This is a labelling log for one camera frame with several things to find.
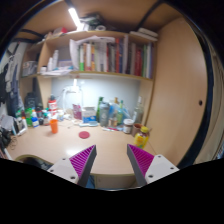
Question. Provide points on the yellow drink bottle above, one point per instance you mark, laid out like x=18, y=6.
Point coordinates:
x=141, y=139

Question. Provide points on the clear glass bottle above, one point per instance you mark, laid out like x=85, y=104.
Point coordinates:
x=138, y=113

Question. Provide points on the white ceiling tube light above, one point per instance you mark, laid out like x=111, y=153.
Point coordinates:
x=74, y=17

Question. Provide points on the flat round red coaster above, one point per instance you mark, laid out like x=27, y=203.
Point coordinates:
x=84, y=135

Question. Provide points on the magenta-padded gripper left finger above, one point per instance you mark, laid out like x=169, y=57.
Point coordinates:
x=65, y=168

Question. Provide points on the wooden shelf unit with books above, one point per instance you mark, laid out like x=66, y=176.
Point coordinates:
x=110, y=58

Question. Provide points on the hanging dark clothes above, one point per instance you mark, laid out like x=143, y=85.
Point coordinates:
x=8, y=83

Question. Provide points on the pink pouch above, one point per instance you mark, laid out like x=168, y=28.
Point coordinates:
x=77, y=111

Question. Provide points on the blue and white box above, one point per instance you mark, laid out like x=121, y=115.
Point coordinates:
x=89, y=115

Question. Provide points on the orange plastic cup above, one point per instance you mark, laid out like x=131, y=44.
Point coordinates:
x=54, y=127

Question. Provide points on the brown cup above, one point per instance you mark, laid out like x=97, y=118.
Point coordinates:
x=136, y=128

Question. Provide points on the green container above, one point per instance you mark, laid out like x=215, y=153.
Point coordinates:
x=29, y=117

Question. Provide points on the grey shaker bottle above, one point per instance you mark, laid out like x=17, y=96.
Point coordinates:
x=104, y=115

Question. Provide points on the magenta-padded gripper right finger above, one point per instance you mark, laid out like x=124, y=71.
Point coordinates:
x=159, y=166

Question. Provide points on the brown jar with white lid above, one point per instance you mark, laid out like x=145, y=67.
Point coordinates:
x=128, y=126

